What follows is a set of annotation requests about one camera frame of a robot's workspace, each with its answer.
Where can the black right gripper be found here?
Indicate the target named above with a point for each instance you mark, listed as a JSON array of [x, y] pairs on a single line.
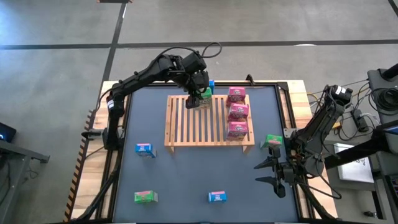
[[287, 174]]

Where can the blue-grey table mat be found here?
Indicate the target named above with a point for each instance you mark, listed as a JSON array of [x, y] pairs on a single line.
[[186, 174]]

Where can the grey equipment stand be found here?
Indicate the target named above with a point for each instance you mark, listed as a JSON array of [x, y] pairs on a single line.
[[374, 81]]

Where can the black power adapter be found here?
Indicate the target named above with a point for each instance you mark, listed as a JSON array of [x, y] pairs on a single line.
[[360, 121]]

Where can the grey metal cart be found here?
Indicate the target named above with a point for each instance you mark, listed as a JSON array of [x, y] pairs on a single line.
[[18, 152]]

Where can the blue Rice Krispies cereal box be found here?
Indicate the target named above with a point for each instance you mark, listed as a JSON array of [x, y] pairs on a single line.
[[212, 85], [217, 197], [143, 150]]

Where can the green Apple Jacks cereal box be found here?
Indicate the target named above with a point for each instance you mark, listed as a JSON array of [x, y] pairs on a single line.
[[273, 140], [144, 197], [206, 95]]

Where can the black metal beam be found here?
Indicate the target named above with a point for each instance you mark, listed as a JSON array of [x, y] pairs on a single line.
[[357, 152]]

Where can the yellow-black striped strip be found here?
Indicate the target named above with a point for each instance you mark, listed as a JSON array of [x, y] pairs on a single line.
[[77, 174]]

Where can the black metal table frame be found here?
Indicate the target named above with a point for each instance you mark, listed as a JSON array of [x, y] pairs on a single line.
[[281, 102]]

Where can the wooden slatted shelf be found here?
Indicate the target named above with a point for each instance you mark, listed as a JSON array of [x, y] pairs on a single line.
[[202, 143]]

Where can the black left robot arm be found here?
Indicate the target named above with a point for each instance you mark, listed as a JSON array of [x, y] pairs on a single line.
[[140, 74]]

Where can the white board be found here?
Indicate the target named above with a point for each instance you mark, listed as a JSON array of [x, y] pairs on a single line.
[[354, 171]]

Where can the pink Raisin Bran cereal box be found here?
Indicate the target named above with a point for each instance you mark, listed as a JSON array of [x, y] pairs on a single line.
[[237, 130], [238, 111], [236, 93]]

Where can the black screen device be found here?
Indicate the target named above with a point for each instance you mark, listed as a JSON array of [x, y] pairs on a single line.
[[6, 132]]

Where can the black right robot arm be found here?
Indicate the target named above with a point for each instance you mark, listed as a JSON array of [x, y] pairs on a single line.
[[323, 118]]

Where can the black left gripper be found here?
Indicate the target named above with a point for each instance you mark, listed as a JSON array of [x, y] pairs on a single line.
[[197, 82]]

